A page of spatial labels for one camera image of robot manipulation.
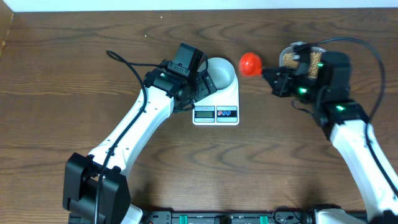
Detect red plastic measuring scoop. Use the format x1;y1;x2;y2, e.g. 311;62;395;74
239;52;262;77

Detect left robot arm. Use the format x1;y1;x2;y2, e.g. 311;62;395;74
62;44;216;223

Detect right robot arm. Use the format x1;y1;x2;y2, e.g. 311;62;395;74
259;42;397;223

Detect grey round bowl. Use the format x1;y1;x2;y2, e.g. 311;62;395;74
207;57;238;93

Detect white digital kitchen scale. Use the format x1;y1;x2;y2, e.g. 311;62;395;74
192;83;239;126

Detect yellow soybeans in container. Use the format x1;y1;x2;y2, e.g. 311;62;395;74
282;52;322;79

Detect clear plastic bean container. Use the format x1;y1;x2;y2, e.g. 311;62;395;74
276;42;326;80

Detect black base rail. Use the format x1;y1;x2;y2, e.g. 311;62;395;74
68;210;374;224

